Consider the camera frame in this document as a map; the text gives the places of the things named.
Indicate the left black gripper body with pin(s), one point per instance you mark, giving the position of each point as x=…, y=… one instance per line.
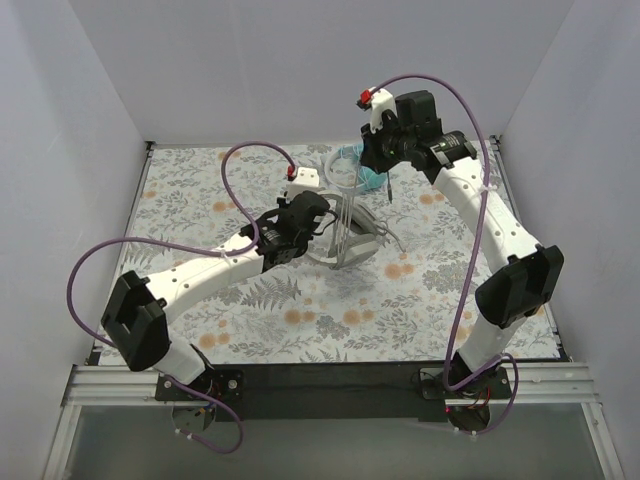
x=314, y=220

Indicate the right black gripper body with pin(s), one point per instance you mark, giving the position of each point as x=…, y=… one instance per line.
x=373, y=156

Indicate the teal white headphones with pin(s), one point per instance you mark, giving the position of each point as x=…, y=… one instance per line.
x=344, y=171

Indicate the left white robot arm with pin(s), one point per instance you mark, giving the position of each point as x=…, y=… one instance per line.
x=140, y=309

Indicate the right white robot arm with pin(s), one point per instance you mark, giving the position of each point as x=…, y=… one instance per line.
x=524, y=273

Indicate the floral table mat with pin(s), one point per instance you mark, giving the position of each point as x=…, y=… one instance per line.
x=395, y=306

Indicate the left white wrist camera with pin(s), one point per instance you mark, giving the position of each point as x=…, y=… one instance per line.
x=301, y=179

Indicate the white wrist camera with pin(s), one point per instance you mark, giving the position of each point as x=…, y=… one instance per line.
x=301, y=179
x=376, y=103

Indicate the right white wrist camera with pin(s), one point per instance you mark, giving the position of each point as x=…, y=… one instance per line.
x=376, y=103

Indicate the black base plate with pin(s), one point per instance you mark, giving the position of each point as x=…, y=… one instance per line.
x=369, y=390

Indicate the aluminium frame rail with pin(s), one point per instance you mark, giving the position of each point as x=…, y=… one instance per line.
x=110, y=426

